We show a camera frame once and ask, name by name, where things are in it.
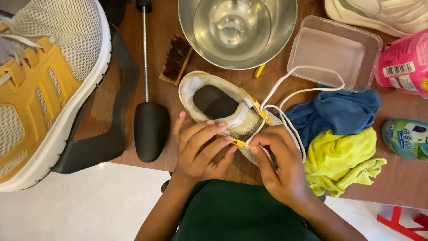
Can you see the white leather sneaker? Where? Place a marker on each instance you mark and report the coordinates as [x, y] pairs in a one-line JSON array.
[[384, 15]]

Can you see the black shoe tree with spring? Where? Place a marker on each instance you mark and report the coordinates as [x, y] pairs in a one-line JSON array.
[[151, 130]]

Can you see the yellow green cloth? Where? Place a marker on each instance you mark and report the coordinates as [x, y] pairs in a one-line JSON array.
[[337, 160]]

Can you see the person's right hand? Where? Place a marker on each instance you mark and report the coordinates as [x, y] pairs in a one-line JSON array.
[[284, 174]]

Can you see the black plastic shoe holder frame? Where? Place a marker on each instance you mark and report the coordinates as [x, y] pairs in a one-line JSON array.
[[113, 134]]

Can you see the steel bowl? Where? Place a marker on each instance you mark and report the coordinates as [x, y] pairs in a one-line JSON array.
[[237, 30]]

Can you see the white shoelace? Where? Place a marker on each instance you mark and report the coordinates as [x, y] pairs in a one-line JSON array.
[[301, 91]]

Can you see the person's left hand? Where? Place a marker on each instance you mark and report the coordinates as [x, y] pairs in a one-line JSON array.
[[192, 160]]

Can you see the small white yellow mesh sneaker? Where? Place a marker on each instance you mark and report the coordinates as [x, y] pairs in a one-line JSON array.
[[214, 100]]

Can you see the person's green garment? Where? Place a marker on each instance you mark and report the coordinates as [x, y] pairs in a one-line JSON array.
[[240, 214]]

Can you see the blue cloth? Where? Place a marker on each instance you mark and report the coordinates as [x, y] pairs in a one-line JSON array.
[[337, 113]]

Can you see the red frame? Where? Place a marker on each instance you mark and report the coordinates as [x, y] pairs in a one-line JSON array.
[[401, 224]]

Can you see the pink plastic bottle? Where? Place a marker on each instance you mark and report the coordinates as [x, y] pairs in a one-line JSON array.
[[404, 63]]

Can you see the large white yellow mesh sneaker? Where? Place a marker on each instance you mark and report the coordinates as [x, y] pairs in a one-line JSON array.
[[50, 100]]

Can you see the wooden brush with dark bristles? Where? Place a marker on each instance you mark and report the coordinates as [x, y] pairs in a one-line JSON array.
[[176, 58]]

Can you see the green blue printed bottle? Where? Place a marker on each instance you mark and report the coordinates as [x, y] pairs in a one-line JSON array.
[[406, 139]]

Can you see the clear plastic container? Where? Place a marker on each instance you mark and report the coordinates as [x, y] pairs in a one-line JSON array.
[[331, 53]]

